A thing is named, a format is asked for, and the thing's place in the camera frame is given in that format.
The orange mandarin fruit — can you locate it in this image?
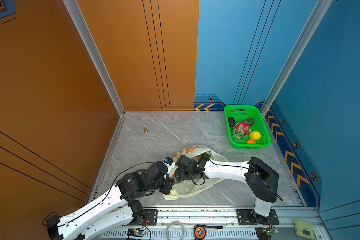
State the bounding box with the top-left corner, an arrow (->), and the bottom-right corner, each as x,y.
246,140 -> 257,145

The green circuit board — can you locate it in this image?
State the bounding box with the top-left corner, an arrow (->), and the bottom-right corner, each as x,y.
255,228 -> 279,240
126,228 -> 147,240

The dark purple black fruit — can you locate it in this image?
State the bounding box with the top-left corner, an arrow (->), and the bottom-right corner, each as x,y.
228,117 -> 236,128

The pink dragon fruit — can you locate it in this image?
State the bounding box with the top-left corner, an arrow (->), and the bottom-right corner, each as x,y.
231,120 -> 252,140

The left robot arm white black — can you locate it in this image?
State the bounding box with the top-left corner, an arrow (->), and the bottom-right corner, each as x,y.
46,158 -> 175,240

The orange black tape measure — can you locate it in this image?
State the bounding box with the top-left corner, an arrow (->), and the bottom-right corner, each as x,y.
193,225 -> 224,240

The green avocado fruit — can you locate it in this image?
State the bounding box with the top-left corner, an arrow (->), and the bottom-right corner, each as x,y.
247,118 -> 255,127

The green plastic mesh basket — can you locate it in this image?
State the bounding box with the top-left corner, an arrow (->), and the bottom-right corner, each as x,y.
224,105 -> 272,149

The coiled white cable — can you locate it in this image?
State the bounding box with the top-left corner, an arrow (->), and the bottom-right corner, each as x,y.
165,220 -> 186,240

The yellowish translucent plastic bag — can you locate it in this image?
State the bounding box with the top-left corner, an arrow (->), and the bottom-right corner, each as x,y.
164,145 -> 228,201

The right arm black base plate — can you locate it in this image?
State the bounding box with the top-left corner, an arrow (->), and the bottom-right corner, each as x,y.
236,209 -> 280,226

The green circuit board left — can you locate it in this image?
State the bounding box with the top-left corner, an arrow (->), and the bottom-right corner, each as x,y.
126,228 -> 147,240

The green circuit board right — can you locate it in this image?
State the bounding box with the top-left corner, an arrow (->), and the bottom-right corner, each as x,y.
255,228 -> 279,240

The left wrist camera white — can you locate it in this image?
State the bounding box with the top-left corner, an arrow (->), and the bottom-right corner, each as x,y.
163,157 -> 176,173

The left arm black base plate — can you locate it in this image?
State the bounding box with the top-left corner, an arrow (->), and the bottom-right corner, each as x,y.
139,209 -> 158,226

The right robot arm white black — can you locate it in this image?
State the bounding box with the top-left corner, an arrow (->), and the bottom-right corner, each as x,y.
174,154 -> 283,226

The yellow lemon fruit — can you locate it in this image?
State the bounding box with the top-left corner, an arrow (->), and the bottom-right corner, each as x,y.
250,131 -> 262,141

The light green switch box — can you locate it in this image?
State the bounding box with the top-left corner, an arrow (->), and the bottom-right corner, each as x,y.
294,219 -> 316,240

